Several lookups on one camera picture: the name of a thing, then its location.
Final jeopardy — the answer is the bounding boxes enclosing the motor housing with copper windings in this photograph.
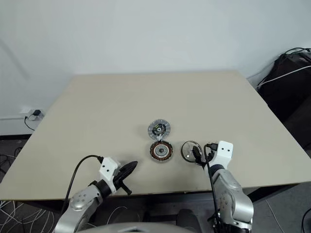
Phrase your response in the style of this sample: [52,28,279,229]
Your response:
[148,141,174,165]

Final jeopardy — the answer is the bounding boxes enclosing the white power strip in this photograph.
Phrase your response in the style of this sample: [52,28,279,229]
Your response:
[20,107,45,121]

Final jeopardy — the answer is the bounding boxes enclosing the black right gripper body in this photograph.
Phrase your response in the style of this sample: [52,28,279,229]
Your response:
[198,148,212,167]

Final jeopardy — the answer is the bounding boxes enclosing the round silver black cap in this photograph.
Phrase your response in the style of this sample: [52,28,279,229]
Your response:
[181,140,203,163]

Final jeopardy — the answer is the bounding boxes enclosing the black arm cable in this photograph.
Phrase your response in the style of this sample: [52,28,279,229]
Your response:
[60,155,104,216]
[203,143,221,223]

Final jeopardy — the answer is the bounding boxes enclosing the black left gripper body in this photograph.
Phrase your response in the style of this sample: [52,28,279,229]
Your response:
[112,165,133,196]

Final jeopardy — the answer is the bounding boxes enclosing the grey robot torso dome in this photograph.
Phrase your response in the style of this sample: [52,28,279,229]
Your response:
[84,221,205,233]

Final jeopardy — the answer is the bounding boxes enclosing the black floor cable loop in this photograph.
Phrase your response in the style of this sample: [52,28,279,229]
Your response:
[300,208,311,233]

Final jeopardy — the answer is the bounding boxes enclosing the grey round motor lid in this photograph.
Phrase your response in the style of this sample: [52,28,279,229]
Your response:
[147,118,172,141]

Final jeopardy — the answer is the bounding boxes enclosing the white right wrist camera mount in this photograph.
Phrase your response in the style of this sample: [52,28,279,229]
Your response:
[208,140,234,171]

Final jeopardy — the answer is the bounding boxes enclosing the white cable loops under table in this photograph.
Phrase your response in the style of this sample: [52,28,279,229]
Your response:
[106,205,145,223]

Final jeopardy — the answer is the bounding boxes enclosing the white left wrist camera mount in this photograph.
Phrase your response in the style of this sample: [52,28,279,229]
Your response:
[99,157,121,194]

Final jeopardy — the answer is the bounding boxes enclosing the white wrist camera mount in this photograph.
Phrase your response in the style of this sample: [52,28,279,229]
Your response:
[99,157,121,194]
[208,140,234,171]

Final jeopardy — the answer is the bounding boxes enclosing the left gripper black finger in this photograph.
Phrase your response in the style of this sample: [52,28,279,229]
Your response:
[122,160,139,172]
[121,165,138,182]

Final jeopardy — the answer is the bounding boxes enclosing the black power strip cable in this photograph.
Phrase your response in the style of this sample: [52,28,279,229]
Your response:
[23,116,37,131]

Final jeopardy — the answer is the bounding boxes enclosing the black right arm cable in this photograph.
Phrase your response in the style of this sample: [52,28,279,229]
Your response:
[203,143,221,223]

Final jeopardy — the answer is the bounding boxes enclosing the black equipment with cables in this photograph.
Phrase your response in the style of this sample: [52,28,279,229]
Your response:
[256,50,311,149]

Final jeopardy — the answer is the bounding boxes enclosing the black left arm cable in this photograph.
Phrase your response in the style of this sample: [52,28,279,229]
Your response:
[60,155,104,216]

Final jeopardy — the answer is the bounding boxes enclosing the black table frame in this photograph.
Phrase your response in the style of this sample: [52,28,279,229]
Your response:
[14,180,311,219]

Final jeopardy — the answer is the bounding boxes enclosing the white cable on case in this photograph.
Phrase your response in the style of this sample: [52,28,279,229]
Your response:
[257,65,311,90]

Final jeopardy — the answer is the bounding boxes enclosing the black cables above case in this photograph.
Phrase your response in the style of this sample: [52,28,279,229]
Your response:
[281,47,311,60]

